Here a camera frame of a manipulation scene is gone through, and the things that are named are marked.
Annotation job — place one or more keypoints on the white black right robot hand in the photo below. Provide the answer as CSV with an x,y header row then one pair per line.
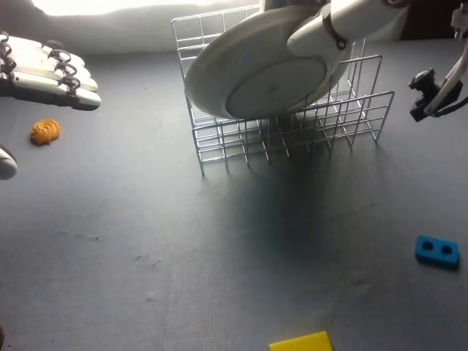
x,y
358,18

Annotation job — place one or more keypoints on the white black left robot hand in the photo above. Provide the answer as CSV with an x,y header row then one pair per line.
x,y
36,69

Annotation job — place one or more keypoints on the white plate with dark rim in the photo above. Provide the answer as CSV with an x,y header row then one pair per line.
x,y
237,55

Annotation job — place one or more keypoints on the orange swirl cookie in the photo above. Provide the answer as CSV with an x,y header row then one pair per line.
x,y
45,132

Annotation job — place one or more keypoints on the blue block with two holes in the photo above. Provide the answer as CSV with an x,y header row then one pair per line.
x,y
437,252

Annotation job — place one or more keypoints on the yellow rectangular block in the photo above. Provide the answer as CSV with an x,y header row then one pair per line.
x,y
301,343

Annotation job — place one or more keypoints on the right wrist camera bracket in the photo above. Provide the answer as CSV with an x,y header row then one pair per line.
x,y
448,95

